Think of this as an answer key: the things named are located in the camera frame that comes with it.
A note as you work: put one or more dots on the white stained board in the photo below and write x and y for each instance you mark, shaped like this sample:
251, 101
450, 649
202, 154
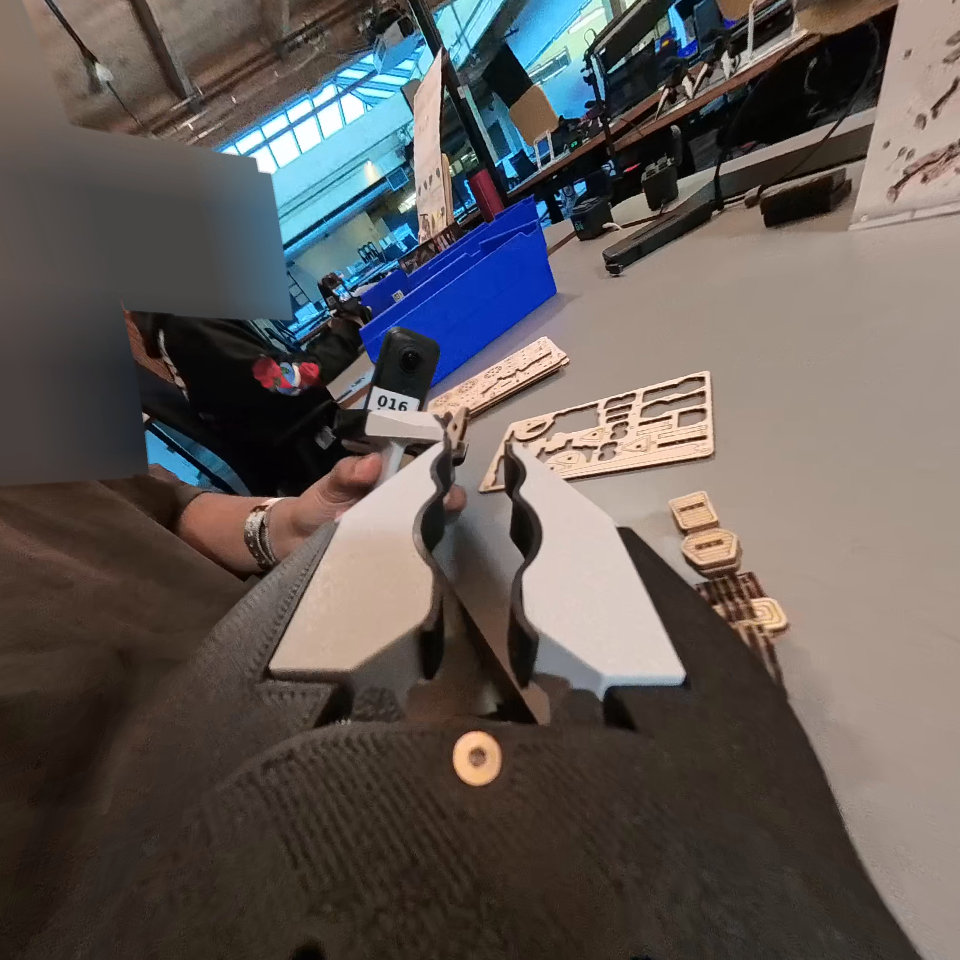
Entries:
911, 112

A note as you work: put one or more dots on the black hand-held device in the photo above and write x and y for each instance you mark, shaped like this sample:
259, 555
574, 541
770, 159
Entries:
341, 300

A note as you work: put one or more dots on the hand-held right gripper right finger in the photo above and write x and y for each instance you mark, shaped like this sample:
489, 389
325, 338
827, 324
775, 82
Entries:
592, 600

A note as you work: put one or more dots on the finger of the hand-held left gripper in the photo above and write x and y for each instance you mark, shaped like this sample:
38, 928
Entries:
405, 427

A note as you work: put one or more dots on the dark rectangular block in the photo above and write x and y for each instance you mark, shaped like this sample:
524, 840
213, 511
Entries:
802, 196

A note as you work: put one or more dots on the black small box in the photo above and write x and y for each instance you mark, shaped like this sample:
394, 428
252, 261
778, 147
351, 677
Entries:
660, 186

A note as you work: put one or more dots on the cut-out wooden puzzle sheet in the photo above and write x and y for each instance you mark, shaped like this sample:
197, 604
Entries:
675, 442

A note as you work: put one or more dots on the person's brown clothing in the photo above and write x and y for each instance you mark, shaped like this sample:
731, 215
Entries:
97, 675

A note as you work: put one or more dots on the wooden model assembly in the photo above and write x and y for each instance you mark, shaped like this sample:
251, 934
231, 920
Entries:
712, 549

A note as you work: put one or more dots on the blue plastic bin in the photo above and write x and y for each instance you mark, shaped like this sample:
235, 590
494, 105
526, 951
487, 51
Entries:
472, 307

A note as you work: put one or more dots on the red cylinder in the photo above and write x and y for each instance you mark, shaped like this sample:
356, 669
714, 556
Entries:
487, 195

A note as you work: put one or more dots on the wooden workbench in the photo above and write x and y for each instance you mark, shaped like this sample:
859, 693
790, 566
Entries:
750, 67

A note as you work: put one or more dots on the person's left forearm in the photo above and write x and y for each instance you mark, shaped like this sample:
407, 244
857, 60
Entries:
217, 529

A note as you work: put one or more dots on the black long bar device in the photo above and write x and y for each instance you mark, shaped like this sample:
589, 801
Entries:
660, 229

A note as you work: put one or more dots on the person's left hand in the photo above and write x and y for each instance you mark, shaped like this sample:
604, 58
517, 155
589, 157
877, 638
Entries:
330, 499

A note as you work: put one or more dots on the wooden puzzle sheet stack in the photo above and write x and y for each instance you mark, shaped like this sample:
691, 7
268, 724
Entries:
510, 375

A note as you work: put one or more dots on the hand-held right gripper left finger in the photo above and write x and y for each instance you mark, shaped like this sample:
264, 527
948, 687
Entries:
345, 592

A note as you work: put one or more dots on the grey desk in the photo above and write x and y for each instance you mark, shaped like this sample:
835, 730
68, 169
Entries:
825, 337

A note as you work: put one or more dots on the small wooden puzzle piece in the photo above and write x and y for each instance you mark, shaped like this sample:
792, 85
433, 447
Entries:
457, 435

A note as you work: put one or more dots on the standing printed board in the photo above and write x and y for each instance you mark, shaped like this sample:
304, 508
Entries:
431, 135

